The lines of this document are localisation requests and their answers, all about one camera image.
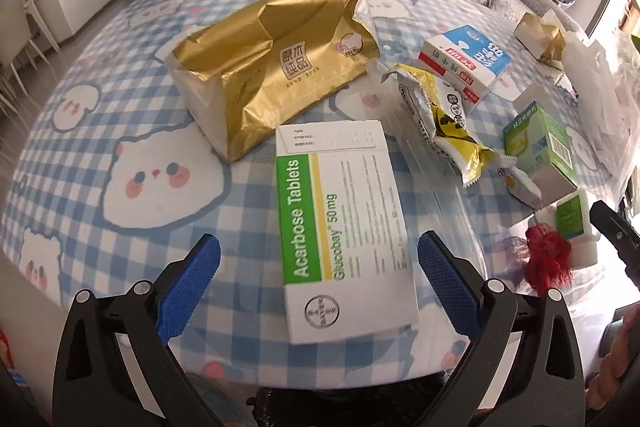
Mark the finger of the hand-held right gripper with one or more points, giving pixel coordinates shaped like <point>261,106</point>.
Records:
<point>617,237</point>

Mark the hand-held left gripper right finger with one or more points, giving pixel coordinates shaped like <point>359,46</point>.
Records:
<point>445,277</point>

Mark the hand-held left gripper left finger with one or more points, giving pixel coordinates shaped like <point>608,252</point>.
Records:
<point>192,277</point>

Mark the red mesh net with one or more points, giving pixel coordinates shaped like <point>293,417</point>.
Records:
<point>545,257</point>

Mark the white green tablet box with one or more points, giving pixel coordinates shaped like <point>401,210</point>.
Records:
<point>350,232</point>

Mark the yellow snack wrapper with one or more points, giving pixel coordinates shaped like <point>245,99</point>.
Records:
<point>450,127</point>

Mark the person's right hand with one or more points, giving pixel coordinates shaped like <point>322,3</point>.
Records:
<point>615,377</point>

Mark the white bottle with green label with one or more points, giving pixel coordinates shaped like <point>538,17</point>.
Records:
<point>570,217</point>

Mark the small white candy wrapper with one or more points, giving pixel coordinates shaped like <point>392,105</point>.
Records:
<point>520,187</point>

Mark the green medicine box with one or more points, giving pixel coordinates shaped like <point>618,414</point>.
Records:
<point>537,147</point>

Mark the clear plastic bag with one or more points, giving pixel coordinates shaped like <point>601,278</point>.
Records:
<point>600,107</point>

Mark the blue checkered cartoon tablecloth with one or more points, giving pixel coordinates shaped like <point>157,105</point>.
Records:
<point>115,117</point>

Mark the small gold tissue pack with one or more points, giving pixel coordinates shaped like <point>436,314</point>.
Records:
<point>540,39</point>

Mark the large gold tissue pack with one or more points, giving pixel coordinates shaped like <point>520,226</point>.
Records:
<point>260,72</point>

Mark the blue white milk carton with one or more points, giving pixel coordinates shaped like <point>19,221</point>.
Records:
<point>470,57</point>

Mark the white plastic stool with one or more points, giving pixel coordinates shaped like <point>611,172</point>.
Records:
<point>35,14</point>

